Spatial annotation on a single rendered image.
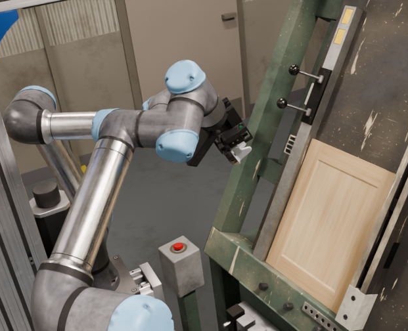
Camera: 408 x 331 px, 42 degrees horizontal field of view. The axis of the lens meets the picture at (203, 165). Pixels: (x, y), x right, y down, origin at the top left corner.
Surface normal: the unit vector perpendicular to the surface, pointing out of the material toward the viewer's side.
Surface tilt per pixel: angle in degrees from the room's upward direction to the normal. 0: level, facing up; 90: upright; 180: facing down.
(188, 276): 90
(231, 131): 34
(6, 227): 90
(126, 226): 0
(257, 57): 90
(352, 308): 60
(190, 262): 90
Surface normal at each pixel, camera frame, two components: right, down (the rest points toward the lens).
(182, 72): -0.40, -0.46
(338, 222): -0.76, -0.12
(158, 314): 0.90, 0.01
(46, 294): -0.30, -0.65
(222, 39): 0.44, 0.40
